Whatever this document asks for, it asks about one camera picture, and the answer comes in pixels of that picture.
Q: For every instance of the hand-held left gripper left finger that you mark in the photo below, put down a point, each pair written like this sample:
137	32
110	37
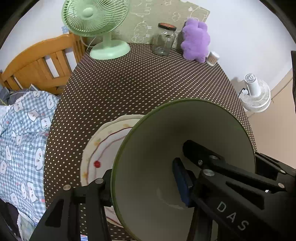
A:
104	185

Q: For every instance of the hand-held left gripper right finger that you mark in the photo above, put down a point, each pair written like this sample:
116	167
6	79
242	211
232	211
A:
182	183

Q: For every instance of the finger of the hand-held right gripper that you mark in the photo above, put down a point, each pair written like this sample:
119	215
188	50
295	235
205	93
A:
208	160
272	162

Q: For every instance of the red patterned deep plate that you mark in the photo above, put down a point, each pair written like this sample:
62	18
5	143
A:
106	150

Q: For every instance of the grey patterned ceramic bowl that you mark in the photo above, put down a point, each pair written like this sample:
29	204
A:
150	162

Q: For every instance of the scalloped yellow floral plate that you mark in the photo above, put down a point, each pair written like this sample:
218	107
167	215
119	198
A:
115	122

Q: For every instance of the white fan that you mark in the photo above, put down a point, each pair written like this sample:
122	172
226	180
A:
256	97

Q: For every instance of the beige door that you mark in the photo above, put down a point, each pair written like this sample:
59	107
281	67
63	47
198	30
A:
285	92

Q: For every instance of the blue checked printed blanket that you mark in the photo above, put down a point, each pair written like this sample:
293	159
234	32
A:
23	139

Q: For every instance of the cotton swab container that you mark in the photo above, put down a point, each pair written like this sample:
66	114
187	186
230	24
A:
212	59

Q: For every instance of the purple plush toy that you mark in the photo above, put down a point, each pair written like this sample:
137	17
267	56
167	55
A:
195	39

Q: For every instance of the glass jar with brown lid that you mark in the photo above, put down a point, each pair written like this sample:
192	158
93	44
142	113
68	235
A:
163	41

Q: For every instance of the grey striped cloth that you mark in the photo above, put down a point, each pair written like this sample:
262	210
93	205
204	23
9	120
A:
9	95

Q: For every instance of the green patterned board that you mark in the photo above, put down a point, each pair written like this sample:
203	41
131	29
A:
143	20

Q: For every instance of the green desk fan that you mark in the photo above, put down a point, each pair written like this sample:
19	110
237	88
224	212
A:
92	14

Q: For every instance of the small blue wall sticker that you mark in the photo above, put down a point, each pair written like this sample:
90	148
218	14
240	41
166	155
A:
65	29

